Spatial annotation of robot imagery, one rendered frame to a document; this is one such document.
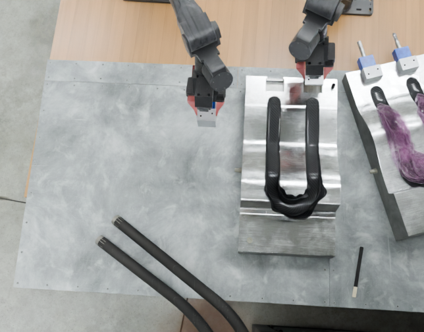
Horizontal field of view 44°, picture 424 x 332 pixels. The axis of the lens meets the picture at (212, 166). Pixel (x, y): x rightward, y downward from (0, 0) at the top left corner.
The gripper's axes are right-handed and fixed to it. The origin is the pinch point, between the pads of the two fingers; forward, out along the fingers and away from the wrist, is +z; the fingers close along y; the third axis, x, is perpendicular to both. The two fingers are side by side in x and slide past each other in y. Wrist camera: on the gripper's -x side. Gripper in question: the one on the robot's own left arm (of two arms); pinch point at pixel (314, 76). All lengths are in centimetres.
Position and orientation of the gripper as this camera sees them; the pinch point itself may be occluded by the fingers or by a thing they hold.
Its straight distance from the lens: 148.8
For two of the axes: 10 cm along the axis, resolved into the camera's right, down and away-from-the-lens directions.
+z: 1.4, 5.8, 8.0
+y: 9.8, 0.3, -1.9
